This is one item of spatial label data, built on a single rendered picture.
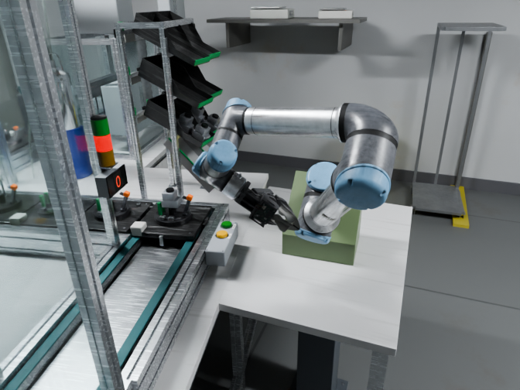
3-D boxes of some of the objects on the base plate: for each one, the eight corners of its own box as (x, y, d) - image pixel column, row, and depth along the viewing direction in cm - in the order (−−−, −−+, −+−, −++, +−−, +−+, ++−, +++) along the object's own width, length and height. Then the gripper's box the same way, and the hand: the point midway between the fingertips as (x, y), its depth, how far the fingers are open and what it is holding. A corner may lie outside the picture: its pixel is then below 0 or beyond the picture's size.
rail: (230, 224, 175) (228, 201, 170) (142, 410, 96) (136, 378, 91) (217, 223, 176) (216, 200, 171) (121, 407, 97) (113, 374, 92)
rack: (209, 186, 211) (196, 18, 177) (186, 220, 179) (165, 22, 144) (170, 183, 215) (150, 18, 180) (141, 217, 182) (110, 22, 148)
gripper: (229, 207, 117) (289, 249, 119) (246, 183, 114) (307, 227, 116) (234, 197, 125) (291, 236, 127) (251, 175, 122) (308, 215, 124)
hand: (295, 225), depth 124 cm, fingers closed
